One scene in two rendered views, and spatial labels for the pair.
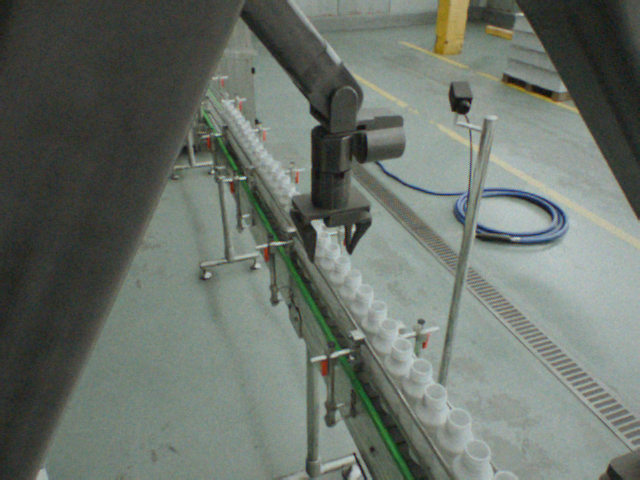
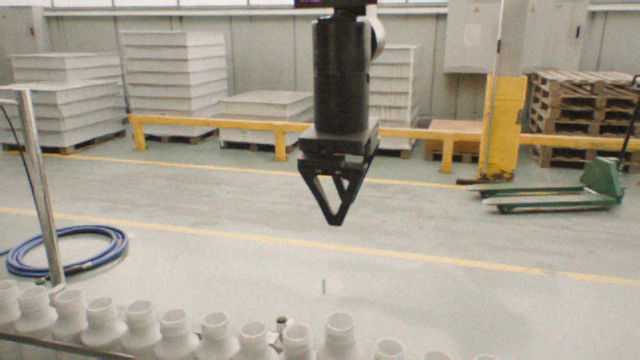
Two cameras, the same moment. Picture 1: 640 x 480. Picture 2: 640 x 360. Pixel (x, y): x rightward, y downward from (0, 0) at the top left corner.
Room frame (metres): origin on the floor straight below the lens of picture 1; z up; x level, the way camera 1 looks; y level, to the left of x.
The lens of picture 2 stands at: (0.01, 0.10, 1.53)
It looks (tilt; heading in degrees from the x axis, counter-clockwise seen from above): 18 degrees down; 305
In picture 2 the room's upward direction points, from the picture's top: straight up
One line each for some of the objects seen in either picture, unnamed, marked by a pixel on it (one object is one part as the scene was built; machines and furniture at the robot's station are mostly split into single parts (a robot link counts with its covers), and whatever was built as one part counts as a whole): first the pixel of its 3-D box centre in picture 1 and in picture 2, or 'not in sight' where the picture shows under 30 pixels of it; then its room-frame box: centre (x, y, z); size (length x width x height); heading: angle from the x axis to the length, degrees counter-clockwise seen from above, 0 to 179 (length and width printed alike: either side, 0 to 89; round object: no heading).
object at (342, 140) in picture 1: (335, 147); not in sight; (0.66, -0.03, 1.57); 0.07 x 0.06 x 0.07; 110
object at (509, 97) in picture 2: not in sight; (500, 130); (1.24, -4.86, 0.55); 0.40 x 0.34 x 1.10; 20
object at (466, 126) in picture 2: not in sight; (468, 140); (1.90, -5.95, 0.16); 1.23 x 1.02 x 0.31; 108
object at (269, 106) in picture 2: not in sight; (270, 119); (4.43, -4.93, 0.33); 1.25 x 1.03 x 0.66; 108
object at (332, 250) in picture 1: (331, 274); not in sight; (1.05, -0.04, 1.08); 0.06 x 0.06 x 0.17
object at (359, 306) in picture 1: (362, 319); not in sight; (0.88, -0.11, 1.08); 0.06 x 0.06 x 0.17
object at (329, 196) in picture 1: (331, 188); not in sight; (0.66, -0.02, 1.51); 0.10 x 0.07 x 0.07; 110
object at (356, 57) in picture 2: not in sight; (342, 46); (0.27, -0.31, 1.52); 0.07 x 0.06 x 0.07; 109
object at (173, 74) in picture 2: not in sight; (180, 84); (5.84, -4.54, 0.76); 1.25 x 1.03 x 1.52; 112
